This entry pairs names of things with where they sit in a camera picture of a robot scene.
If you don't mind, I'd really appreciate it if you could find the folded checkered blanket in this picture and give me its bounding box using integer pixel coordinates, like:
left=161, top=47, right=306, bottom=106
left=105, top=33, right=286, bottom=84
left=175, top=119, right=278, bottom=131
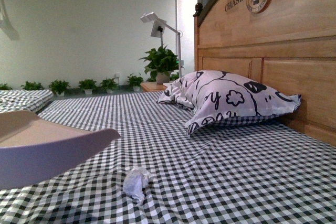
left=1, top=89, right=54, bottom=113

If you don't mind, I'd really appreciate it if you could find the white floor lamp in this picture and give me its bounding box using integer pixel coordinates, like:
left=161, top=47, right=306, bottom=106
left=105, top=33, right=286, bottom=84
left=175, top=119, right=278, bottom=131
left=139, top=12, right=185, bottom=79

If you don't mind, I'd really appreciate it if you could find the far wooden nightstand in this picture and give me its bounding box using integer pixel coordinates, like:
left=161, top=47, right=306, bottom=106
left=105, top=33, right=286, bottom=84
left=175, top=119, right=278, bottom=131
left=141, top=82, right=166, bottom=92

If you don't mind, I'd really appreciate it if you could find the large potted plant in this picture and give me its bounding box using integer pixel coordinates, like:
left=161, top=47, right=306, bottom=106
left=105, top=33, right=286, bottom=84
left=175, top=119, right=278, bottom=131
left=140, top=46, right=179, bottom=84

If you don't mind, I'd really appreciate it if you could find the wooden headboard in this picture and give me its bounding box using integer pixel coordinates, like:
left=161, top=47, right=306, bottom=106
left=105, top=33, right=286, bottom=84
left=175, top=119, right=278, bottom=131
left=194, top=0, right=335, bottom=145

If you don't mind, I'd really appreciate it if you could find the small potted plant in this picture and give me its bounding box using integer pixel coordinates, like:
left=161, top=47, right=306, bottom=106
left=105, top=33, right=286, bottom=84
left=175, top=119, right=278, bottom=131
left=0, top=83, right=12, bottom=90
left=49, top=80, right=70, bottom=96
left=21, top=81, right=45, bottom=91
left=79, top=79, right=97, bottom=95
left=100, top=78, right=118, bottom=93
left=128, top=74, right=144, bottom=92

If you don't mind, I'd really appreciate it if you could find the checkered bed sheet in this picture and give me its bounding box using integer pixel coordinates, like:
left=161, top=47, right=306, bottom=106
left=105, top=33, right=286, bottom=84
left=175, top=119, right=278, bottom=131
left=1, top=92, right=335, bottom=223

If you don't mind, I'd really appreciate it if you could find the beige dustpan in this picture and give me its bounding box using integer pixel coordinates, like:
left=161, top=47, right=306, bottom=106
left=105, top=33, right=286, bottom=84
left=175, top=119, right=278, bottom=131
left=1, top=111, right=120, bottom=189

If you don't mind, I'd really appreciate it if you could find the crumpled white tissue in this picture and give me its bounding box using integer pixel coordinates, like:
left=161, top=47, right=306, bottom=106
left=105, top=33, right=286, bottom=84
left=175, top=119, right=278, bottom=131
left=122, top=167, right=154, bottom=206

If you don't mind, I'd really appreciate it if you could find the white patterned pillow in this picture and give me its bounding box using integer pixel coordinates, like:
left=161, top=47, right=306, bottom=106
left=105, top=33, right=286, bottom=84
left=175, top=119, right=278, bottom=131
left=157, top=70, right=301, bottom=135

